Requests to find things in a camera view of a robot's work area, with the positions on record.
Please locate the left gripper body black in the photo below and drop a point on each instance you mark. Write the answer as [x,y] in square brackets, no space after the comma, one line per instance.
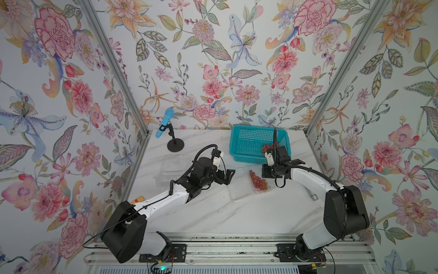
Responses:
[216,176]

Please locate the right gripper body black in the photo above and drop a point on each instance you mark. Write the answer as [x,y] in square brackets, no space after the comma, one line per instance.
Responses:
[270,171]

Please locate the red grape bunch front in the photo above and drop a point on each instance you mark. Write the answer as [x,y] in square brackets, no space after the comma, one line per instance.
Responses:
[260,184]

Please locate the red grape bunch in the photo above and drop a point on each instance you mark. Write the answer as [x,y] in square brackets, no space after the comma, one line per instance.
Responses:
[260,184]
[266,147]

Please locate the clear clamshell container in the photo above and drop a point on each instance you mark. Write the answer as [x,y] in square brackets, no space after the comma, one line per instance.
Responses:
[173,167]
[241,187]

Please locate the teal plastic mesh basket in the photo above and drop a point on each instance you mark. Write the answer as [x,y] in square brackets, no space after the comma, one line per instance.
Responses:
[246,143]

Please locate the red grape bunch back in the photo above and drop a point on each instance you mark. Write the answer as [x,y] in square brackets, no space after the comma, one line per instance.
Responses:
[266,147]

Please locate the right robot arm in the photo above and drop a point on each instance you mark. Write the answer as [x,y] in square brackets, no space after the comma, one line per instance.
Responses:
[344,211]

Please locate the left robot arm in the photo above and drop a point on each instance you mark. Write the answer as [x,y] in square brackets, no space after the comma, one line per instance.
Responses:
[125,233]

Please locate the black microphone stand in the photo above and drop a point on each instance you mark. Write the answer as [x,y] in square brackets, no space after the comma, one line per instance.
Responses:
[175,144]

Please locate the grey microphone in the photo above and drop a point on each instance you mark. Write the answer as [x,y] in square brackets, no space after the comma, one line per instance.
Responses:
[312,195]

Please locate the blue microphone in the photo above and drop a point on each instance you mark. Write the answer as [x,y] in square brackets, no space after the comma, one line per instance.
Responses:
[169,113]

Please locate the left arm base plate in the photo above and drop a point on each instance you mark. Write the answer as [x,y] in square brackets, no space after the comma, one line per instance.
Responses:
[174,253]

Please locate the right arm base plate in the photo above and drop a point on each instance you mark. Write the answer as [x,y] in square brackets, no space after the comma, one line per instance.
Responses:
[290,253]

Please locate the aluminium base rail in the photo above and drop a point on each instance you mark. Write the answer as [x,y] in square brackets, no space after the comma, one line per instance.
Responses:
[239,249]

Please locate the left aluminium frame post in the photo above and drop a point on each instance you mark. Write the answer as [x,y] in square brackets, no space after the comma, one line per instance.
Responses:
[105,45]

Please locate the aluminium frame post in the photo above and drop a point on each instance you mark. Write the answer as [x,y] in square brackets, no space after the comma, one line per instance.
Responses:
[371,20]
[105,45]

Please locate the right aluminium frame post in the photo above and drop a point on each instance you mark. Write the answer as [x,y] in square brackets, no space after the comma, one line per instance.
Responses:
[371,20]

